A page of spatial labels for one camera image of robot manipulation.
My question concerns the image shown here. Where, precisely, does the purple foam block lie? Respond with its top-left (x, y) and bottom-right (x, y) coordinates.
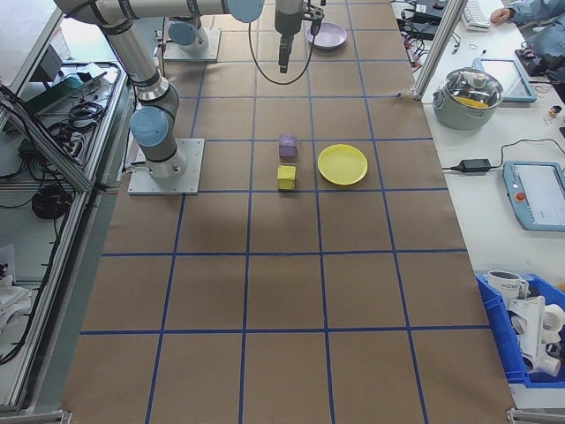
top-left (279, 133), bottom-right (298, 159)

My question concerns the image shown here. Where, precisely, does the yellow foam block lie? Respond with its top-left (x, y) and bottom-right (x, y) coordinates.
top-left (275, 164), bottom-right (298, 193)

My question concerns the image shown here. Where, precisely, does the person forearm blue sleeve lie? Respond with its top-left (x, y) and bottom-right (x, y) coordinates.
top-left (507, 0), bottom-right (565, 26)

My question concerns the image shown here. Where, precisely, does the purple plate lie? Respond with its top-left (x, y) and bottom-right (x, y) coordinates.
top-left (305, 21), bottom-right (349, 51)

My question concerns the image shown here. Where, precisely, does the yellow plate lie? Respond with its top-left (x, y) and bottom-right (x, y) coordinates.
top-left (317, 143), bottom-right (369, 187)

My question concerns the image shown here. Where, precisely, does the hub strip with red plugs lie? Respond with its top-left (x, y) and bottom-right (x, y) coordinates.
top-left (407, 38), bottom-right (428, 70)

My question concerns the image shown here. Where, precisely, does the black power adapter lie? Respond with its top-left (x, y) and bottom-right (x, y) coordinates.
top-left (407, 21), bottom-right (436, 42)
top-left (460, 158), bottom-right (493, 173)

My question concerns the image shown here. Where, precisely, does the white keyboard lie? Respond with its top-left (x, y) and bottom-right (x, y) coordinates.
top-left (463, 0), bottom-right (493, 33)

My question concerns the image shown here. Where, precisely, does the grey pot with lid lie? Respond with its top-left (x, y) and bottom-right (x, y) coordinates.
top-left (432, 66), bottom-right (506, 131)

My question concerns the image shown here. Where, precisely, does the white power strip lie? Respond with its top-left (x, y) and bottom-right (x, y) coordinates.
top-left (54, 131), bottom-right (90, 159)

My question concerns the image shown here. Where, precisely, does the green board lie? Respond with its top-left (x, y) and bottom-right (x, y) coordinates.
top-left (25, 72), bottom-right (96, 117)

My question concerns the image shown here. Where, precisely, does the blue teach pendant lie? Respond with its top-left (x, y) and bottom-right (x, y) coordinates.
top-left (473, 57), bottom-right (539, 104)
top-left (502, 160), bottom-right (565, 232)

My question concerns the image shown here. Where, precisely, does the grey electronics box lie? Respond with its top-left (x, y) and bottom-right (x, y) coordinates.
top-left (31, 42), bottom-right (64, 84)

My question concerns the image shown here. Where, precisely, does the small black device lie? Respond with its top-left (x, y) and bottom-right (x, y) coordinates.
top-left (515, 47), bottom-right (549, 75)

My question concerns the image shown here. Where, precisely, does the person torso blue jacket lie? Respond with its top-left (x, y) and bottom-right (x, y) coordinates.
top-left (524, 18), bottom-right (565, 86)

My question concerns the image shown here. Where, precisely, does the white mug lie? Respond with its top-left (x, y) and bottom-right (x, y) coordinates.
top-left (486, 269), bottom-right (530, 303)

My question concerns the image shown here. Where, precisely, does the blue plastic bin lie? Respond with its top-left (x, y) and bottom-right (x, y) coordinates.
top-left (475, 272), bottom-right (565, 390)

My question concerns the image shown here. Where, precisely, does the white pipe fitting assembly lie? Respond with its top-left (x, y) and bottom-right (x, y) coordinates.
top-left (507, 294), bottom-right (565, 378)

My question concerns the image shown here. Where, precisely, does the white cloth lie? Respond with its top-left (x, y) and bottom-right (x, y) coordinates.
top-left (0, 244), bottom-right (34, 342)

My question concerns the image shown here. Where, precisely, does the aluminium corner profile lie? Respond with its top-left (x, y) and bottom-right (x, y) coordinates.
top-left (504, 407), bottom-right (565, 424)
top-left (0, 399), bottom-right (72, 424)

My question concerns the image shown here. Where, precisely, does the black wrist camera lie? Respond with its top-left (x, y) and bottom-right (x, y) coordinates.
top-left (305, 1), bottom-right (327, 37)

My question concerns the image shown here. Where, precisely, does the black camera cable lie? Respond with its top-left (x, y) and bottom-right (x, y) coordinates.
top-left (247, 17), bottom-right (316, 86)

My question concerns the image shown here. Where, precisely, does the white square base plate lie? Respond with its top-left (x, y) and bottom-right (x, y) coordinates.
top-left (163, 26), bottom-right (222, 63)
top-left (127, 137), bottom-right (207, 197)

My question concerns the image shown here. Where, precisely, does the aluminium profile post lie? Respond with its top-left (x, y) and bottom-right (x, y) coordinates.
top-left (411, 0), bottom-right (470, 103)

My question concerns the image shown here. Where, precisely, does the black cable bundle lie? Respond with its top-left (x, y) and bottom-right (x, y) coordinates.
top-left (47, 100), bottom-right (106, 148)

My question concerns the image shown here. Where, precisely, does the metal V-shaped frame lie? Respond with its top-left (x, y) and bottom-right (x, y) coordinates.
top-left (0, 0), bottom-right (134, 414)

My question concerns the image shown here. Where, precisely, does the black cable coil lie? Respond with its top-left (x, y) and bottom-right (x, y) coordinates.
top-left (31, 184), bottom-right (74, 221)

